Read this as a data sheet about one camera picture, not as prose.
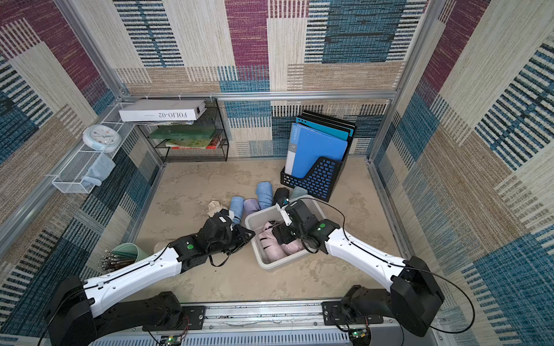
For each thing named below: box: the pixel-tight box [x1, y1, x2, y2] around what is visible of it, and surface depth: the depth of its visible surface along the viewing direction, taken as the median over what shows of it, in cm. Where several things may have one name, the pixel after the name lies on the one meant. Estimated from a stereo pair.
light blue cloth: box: [81, 152, 117, 187], surface depth 70 cm
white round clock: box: [82, 123, 122, 153], surface depth 76 cm
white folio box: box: [119, 99, 208, 122], surface depth 81 cm
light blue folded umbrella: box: [230, 196, 245, 225], surface depth 101 cm
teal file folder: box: [295, 116, 354, 142], surface depth 91 cm
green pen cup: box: [111, 242, 151, 263], surface depth 77 cm
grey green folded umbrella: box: [289, 185, 309, 201], surface depth 106 cm
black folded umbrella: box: [272, 186, 290, 205], surface depth 107 cm
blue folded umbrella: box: [255, 181, 274, 210], surface depth 104 cm
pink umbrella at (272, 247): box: [258, 222, 286, 263], surface depth 87 cm
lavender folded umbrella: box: [243, 198, 262, 218], surface depth 101 cm
